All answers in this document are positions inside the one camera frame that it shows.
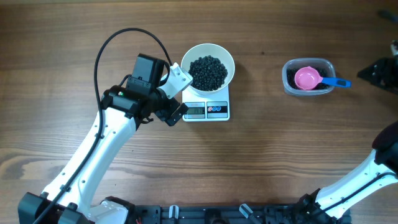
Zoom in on pink scoop blue handle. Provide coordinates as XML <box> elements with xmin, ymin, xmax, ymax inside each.
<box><xmin>294</xmin><ymin>66</ymin><xmax>351</xmax><ymax>90</ymax></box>

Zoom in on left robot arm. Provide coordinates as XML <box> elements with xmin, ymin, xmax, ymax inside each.
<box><xmin>18</xmin><ymin>54</ymin><xmax>193</xmax><ymax>223</ymax></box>

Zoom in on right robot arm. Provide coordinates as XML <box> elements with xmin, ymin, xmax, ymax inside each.
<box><xmin>283</xmin><ymin>58</ymin><xmax>397</xmax><ymax>223</ymax></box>

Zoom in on white digital kitchen scale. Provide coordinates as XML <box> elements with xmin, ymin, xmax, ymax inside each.
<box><xmin>182</xmin><ymin>86</ymin><xmax>230</xmax><ymax>122</ymax></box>

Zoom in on black beans in bowl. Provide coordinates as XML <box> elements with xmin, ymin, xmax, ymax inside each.
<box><xmin>188</xmin><ymin>55</ymin><xmax>228</xmax><ymax>91</ymax></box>

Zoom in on white bowl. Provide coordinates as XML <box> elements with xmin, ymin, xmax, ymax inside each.
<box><xmin>181</xmin><ymin>44</ymin><xmax>235</xmax><ymax>95</ymax></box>

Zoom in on black beans in container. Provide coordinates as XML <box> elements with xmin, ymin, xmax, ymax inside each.
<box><xmin>286</xmin><ymin>67</ymin><xmax>329</xmax><ymax>90</ymax></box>

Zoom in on clear plastic bean container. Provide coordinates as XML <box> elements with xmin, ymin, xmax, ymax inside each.
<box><xmin>282</xmin><ymin>58</ymin><xmax>336</xmax><ymax>96</ymax></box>

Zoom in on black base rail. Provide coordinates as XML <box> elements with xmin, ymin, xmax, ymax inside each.
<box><xmin>73</xmin><ymin>203</ymin><xmax>352</xmax><ymax>224</ymax></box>

